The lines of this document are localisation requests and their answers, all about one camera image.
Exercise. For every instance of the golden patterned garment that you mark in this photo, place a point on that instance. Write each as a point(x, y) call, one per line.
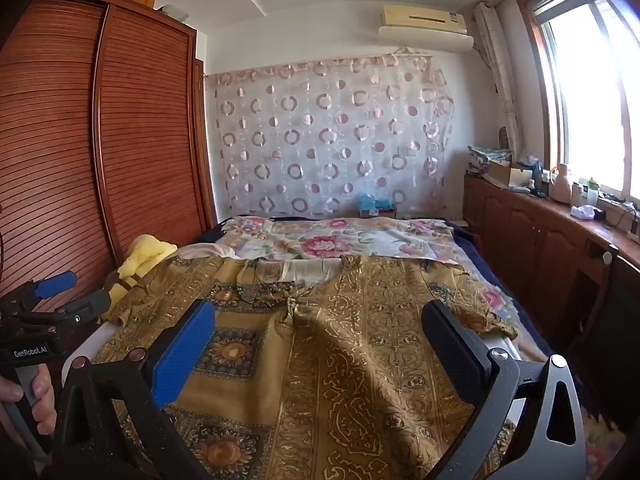
point(325, 360)

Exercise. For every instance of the person's left hand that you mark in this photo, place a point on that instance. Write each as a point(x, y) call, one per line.
point(44, 410)

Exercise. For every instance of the low wooden cabinet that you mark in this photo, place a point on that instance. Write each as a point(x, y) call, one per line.
point(530, 240)

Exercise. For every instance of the pale pink bottle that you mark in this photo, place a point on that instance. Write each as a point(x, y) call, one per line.
point(562, 185)

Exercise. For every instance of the wooden slatted wardrobe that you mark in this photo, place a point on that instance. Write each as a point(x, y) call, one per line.
point(100, 135)

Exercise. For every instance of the window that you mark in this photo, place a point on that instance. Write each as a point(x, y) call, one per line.
point(585, 85)

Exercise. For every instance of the circle patterned sheer curtain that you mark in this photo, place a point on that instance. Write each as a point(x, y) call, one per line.
point(325, 135)

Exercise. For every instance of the beige pillow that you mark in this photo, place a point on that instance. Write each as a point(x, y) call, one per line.
point(205, 251)

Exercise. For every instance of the crumpled white cloth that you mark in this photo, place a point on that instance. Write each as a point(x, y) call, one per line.
point(582, 212)

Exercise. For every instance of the stack of folded cloth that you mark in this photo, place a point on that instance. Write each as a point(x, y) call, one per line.
point(482, 157)

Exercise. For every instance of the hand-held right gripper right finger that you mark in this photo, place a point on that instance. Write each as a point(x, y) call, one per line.
point(450, 347)

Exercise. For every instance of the teal box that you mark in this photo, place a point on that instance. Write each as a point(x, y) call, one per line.
point(375, 207)

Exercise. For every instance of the cardboard box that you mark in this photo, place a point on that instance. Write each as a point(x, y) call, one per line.
point(507, 175)

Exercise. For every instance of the yellow plush toy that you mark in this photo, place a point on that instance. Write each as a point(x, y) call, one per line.
point(142, 257)

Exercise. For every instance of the wall air conditioner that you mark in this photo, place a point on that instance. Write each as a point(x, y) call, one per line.
point(425, 17)

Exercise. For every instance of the white box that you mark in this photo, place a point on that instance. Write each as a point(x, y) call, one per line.
point(171, 10)

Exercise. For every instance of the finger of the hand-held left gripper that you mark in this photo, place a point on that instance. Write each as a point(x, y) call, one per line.
point(87, 307)
point(55, 284)

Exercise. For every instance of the tied white window curtain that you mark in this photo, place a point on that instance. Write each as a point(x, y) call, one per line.
point(500, 70)

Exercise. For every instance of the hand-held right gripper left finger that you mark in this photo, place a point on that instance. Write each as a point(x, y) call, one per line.
point(182, 355)

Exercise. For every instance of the floral blanket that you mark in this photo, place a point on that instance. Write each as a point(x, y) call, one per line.
point(320, 245)

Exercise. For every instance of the woven hand fan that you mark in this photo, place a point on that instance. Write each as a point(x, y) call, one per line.
point(505, 139)

